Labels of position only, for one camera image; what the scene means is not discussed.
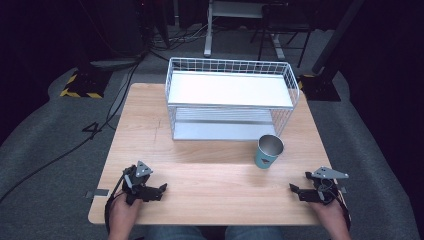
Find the black yellow striped stand base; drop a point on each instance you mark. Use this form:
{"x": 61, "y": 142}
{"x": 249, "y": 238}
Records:
{"x": 320, "y": 87}
{"x": 85, "y": 83}

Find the slanted dark stand pole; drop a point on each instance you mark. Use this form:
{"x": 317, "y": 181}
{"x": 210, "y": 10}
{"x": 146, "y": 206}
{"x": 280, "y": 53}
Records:
{"x": 336, "y": 36}

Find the grey tape strip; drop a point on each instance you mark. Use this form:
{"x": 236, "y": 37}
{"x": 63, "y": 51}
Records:
{"x": 97, "y": 193}

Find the teal cup with metal inside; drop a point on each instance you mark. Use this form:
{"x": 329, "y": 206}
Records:
{"x": 268, "y": 151}

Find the person's left hand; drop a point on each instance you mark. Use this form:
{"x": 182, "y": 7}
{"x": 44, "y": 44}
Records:
{"x": 122, "y": 213}

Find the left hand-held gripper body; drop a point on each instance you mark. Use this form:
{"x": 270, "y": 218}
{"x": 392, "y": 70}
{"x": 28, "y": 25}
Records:
{"x": 137, "y": 181}

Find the person's right hand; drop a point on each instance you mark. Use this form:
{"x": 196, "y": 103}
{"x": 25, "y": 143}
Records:
{"x": 328, "y": 215}

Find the white metal desk frame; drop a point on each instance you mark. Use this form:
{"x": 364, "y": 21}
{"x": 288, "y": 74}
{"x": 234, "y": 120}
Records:
{"x": 233, "y": 13}

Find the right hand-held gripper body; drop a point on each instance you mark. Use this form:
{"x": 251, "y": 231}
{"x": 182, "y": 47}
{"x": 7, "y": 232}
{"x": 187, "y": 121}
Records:
{"x": 323, "y": 186}

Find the black metal chair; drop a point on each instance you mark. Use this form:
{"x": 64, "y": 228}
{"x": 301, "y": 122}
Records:
{"x": 283, "y": 23}

